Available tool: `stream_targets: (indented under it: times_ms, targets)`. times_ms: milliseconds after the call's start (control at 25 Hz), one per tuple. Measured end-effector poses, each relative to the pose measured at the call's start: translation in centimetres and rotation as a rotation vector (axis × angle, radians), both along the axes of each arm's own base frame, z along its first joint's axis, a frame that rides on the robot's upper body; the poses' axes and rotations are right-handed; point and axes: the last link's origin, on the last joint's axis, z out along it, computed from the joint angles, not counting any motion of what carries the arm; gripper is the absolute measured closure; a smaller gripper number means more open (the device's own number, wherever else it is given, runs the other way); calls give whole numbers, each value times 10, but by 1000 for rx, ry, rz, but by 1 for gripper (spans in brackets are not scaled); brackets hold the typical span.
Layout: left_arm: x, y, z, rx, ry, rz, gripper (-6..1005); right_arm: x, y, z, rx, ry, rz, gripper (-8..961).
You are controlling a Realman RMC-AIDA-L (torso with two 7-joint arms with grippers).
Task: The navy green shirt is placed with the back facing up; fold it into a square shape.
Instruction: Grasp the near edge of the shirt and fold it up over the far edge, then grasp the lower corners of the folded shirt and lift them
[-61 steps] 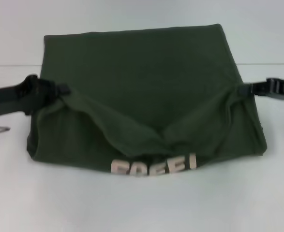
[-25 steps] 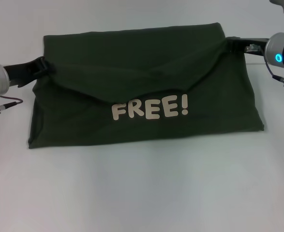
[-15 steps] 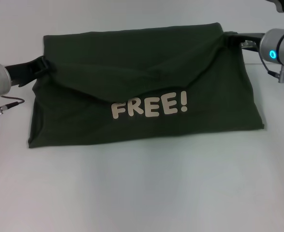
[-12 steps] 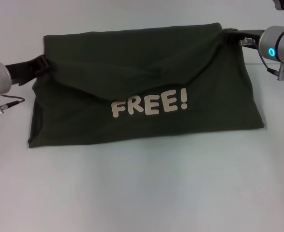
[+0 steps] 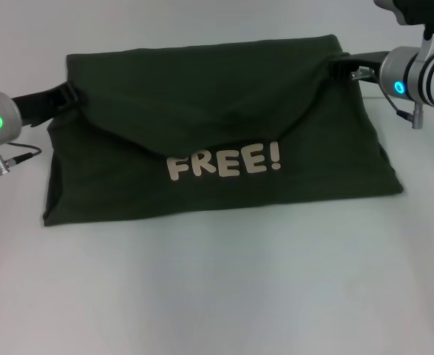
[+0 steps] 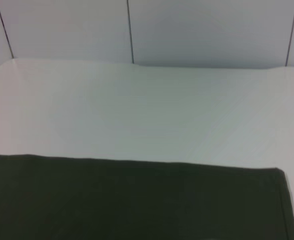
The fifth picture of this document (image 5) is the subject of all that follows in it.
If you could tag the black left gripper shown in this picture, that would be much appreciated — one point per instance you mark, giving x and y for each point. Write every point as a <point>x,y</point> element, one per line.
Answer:
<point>35,103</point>

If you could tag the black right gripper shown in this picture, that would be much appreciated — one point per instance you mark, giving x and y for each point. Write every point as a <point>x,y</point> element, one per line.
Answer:
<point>368,63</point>

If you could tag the dark green shirt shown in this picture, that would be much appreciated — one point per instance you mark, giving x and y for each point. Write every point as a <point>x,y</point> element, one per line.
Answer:
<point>220,148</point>

